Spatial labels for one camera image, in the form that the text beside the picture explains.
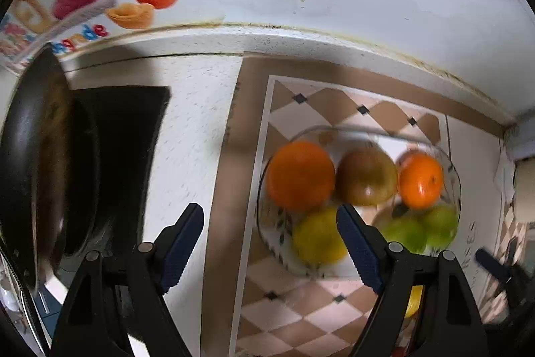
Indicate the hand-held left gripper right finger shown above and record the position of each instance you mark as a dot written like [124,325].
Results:
[362,254]

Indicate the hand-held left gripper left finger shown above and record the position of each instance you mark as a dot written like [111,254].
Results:
[183,250]

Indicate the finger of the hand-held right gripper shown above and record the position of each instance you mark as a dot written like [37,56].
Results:
[493,266]

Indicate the yellow lemon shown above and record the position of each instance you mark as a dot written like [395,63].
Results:
[317,235]

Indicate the clear glass bowl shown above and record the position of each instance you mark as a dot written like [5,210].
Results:
[276,231]

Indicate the green apple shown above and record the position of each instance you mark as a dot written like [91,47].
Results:
[441,222]
[403,233]

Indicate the yellow fruit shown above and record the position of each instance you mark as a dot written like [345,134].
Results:
[413,300]

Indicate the brown pear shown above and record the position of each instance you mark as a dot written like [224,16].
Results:
[367,177]

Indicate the checked brown table mat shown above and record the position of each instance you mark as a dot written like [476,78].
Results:
[301,311]

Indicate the small orange tangerine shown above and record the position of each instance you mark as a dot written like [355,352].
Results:
[420,180]

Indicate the large orange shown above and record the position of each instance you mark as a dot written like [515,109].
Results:
[301,175]

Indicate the black stove top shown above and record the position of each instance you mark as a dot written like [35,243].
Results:
[125,139]

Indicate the black frying pan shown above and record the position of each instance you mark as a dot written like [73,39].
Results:
[29,156]

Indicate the gold ingot wall sticker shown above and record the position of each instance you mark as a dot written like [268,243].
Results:
[130,16]

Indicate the colourful letter wall sticker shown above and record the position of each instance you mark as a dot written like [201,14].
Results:
[50,5]

